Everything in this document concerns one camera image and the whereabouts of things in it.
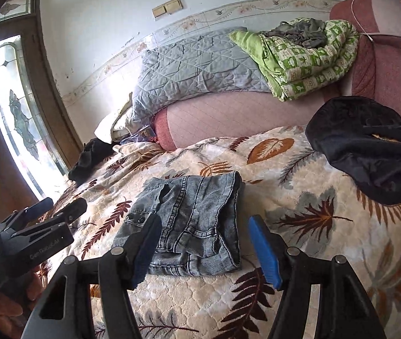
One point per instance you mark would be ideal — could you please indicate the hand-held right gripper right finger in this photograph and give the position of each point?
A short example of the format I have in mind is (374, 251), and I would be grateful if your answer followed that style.
(264, 250)

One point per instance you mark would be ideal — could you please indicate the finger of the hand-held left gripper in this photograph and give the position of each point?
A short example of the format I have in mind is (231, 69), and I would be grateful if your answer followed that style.
(36, 210)
(62, 215)

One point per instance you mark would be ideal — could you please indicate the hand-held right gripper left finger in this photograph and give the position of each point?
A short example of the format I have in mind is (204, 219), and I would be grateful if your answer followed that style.
(147, 250)

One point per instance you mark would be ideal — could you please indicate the grey denim pants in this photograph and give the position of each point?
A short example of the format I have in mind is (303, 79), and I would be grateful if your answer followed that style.
(193, 212)

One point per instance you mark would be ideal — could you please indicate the person's left hand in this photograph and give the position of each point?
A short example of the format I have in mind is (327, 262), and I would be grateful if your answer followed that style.
(6, 310)

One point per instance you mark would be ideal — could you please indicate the small black cloth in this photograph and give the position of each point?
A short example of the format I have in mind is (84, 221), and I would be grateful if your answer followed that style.
(87, 159)

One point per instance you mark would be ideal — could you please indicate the cream leaf print blanket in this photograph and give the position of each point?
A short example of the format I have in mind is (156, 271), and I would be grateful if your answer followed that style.
(292, 169)

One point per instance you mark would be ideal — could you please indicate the white pillow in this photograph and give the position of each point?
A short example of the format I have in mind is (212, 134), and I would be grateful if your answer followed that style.
(106, 130)

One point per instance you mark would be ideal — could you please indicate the purple patterned cloth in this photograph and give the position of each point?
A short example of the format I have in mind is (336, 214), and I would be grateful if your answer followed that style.
(147, 132)

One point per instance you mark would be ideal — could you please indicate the wooden stained glass door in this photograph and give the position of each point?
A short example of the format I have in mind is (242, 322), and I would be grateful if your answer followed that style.
(50, 88)

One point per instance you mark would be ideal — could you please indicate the pink sofa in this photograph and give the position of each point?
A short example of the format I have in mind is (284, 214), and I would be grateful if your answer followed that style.
(239, 116)

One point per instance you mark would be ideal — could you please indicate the large black garment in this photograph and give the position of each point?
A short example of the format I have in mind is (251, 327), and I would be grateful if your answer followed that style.
(355, 148)

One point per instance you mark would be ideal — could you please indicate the green patterned quilt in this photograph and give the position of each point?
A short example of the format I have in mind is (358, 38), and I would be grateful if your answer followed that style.
(302, 74)

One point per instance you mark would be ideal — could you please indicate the grey quilted blanket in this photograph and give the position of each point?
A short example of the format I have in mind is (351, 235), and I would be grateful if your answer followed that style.
(193, 70)

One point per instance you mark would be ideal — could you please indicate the crumpled grey garment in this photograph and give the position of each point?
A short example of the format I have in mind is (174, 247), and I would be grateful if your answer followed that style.
(302, 31)

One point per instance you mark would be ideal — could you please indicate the beige light switch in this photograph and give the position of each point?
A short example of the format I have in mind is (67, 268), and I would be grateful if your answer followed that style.
(174, 5)
(159, 11)

